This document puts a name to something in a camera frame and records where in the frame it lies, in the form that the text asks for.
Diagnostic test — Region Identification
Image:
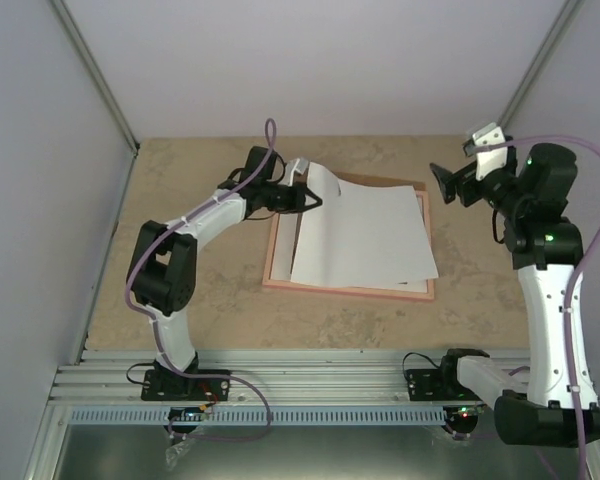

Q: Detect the sunset landscape photo print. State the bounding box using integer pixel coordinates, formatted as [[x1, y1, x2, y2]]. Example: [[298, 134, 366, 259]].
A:
[[291, 163, 438, 288]]

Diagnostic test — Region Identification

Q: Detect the brown cardboard backing board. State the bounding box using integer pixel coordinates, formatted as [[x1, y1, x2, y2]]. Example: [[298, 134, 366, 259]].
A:
[[334, 172, 427, 192]]

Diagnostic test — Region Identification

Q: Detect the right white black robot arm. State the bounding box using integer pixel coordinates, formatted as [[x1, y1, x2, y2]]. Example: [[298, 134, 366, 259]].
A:
[[430, 143, 600, 448]]

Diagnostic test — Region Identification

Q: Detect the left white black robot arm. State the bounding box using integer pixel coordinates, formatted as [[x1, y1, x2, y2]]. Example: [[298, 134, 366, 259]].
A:
[[125, 146, 322, 402]]

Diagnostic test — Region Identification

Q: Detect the right controller circuit board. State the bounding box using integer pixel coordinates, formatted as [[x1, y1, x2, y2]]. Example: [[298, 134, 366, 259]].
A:
[[448, 403, 486, 419]]

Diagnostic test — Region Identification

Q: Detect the controller circuit board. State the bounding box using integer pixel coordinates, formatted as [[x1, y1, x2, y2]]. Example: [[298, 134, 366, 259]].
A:
[[167, 403, 214, 423], [448, 403, 486, 419]]

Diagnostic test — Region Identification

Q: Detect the left controller circuit board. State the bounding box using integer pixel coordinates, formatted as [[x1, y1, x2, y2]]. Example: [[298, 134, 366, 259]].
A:
[[167, 403, 214, 423]]

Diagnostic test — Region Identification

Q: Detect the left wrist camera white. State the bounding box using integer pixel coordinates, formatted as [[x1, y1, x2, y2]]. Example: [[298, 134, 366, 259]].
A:
[[281, 157, 310, 186]]

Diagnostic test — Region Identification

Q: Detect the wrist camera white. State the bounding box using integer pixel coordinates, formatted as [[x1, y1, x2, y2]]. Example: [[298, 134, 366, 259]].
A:
[[281, 157, 310, 186], [463, 122, 508, 181]]

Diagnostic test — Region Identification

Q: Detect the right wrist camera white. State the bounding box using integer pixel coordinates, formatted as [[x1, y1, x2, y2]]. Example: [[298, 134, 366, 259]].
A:
[[463, 122, 508, 181]]

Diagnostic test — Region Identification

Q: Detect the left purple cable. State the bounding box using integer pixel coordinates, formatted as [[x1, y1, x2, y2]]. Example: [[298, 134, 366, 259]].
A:
[[123, 117, 274, 444]]

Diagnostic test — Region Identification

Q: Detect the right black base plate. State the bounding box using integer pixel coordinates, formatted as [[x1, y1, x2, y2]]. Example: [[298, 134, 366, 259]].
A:
[[404, 368, 479, 402]]

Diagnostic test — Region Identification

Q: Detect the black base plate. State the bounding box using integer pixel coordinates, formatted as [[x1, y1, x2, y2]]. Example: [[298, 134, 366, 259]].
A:
[[404, 368, 479, 402], [141, 366, 231, 403]]

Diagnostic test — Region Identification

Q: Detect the right aluminium corner post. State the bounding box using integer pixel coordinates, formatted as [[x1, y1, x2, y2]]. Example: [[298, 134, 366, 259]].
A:
[[499, 0, 585, 128]]

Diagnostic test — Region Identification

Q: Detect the aluminium corner post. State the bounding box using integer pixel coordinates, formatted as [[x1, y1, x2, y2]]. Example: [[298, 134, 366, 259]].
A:
[[48, 0, 140, 155], [499, 0, 585, 128]]

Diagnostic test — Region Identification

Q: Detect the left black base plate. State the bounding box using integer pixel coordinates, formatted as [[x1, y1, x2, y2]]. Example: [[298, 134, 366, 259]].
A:
[[141, 366, 231, 403]]

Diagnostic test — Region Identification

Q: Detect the aluminium rail base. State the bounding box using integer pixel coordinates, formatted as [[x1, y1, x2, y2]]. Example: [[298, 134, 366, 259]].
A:
[[49, 332, 600, 407]]

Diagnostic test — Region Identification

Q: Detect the left aluminium corner post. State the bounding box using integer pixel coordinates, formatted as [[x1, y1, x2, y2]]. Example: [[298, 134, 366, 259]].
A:
[[48, 0, 140, 155]]

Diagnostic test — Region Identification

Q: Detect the slotted grey cable duct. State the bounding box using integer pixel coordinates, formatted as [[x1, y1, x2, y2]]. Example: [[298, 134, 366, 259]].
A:
[[69, 405, 446, 426]]

